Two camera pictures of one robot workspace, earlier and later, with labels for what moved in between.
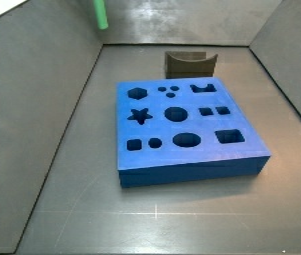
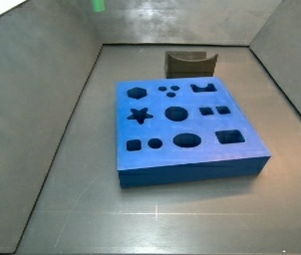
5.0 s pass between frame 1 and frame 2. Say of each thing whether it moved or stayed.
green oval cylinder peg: moved
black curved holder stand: stayed
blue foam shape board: stayed
